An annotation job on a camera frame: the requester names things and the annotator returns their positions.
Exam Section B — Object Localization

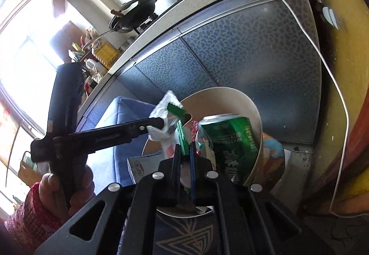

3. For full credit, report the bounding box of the white plastic bag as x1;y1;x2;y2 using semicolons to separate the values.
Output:
142;90;183;159

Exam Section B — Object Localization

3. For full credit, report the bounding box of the yellow cooking oil bottle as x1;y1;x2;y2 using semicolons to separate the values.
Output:
92;40;120;70

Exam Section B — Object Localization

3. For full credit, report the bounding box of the blue printed tablecloth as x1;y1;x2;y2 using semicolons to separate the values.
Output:
87;97;218;254

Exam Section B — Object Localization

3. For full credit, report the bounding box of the wooden cutting board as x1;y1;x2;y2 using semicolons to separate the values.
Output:
18;151;42;188

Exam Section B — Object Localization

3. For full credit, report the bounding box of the red white snack wrapper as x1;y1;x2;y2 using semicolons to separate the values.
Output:
190;120;216;170

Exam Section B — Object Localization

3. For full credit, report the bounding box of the white power cable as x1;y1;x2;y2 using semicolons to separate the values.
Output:
258;0;369;219

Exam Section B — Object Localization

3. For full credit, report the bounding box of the red patterned sleeve forearm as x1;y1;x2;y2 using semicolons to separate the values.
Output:
1;183;62;254

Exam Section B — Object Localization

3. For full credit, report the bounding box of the black wok with spatula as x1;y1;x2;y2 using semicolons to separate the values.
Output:
82;0;156;50

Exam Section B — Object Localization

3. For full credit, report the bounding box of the white plastic jug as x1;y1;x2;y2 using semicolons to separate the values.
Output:
85;59;107;82

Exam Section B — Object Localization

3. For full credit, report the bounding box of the dark blue milk carton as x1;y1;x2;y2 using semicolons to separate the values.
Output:
127;151;166;184

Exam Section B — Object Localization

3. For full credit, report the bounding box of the beige round trash bin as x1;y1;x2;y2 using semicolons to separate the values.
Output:
149;87;262;211

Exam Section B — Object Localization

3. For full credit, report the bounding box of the green white small carton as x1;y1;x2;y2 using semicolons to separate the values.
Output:
167;102;190;155

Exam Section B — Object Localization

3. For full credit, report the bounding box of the person's left hand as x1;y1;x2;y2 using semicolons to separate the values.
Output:
39;165;96;223

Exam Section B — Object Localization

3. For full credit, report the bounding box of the green crushed beer can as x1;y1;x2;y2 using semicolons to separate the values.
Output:
199;113;259;184

